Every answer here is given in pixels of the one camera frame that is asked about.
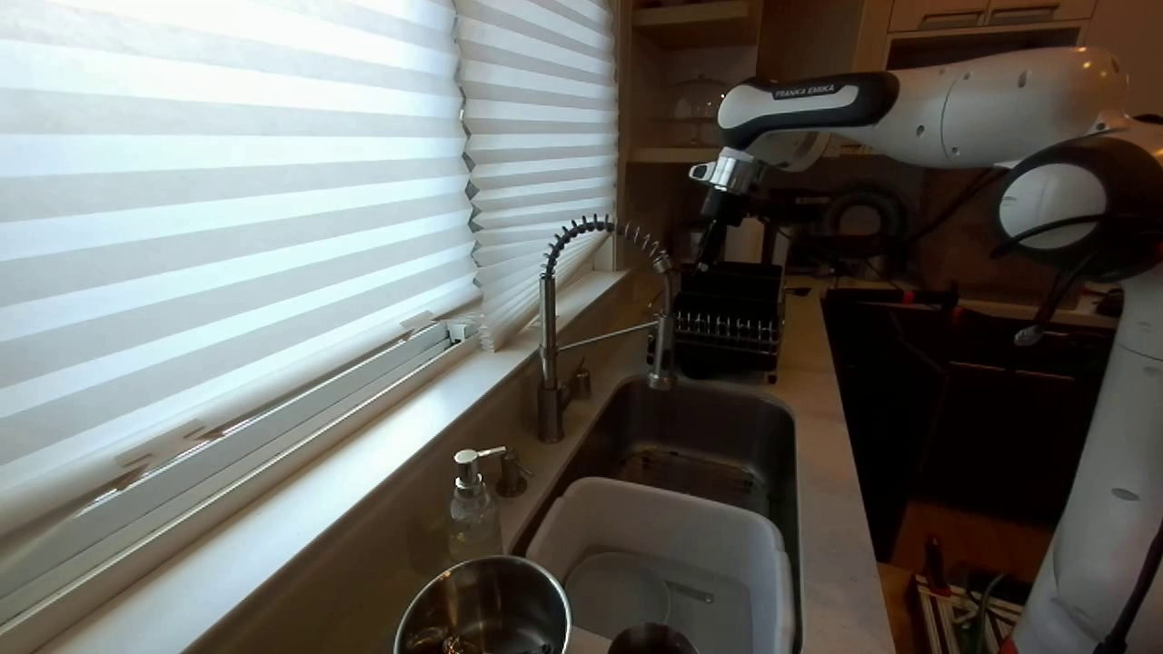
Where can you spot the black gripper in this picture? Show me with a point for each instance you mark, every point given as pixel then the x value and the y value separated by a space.
pixel 718 218

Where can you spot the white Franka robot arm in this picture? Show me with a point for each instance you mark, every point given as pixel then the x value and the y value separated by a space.
pixel 1091 485

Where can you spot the steel pull-down kitchen faucet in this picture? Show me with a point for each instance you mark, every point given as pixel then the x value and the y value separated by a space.
pixel 551 365

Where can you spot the black dish rack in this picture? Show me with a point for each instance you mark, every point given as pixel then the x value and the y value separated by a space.
pixel 730 320

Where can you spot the glass dome cover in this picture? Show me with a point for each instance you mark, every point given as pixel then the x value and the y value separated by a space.
pixel 694 100

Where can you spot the narrow white window blind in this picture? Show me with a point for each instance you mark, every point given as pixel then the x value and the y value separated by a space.
pixel 539 146

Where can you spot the stainless steel sink basin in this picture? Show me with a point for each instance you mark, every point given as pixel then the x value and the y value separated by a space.
pixel 730 422

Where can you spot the white plastic wash tub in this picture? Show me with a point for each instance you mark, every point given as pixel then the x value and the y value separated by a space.
pixel 678 531

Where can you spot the wooden upper cabinet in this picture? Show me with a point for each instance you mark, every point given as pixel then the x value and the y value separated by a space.
pixel 993 12

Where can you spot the clear soap pump bottle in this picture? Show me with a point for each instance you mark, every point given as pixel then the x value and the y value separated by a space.
pixel 474 513

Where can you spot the stainless steel pot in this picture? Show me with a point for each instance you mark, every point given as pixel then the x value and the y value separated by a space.
pixel 485 606

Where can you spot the wide white window blind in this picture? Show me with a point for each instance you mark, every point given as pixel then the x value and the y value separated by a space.
pixel 219 218

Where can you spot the wooden wall shelf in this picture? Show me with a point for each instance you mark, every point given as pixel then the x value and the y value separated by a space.
pixel 678 154

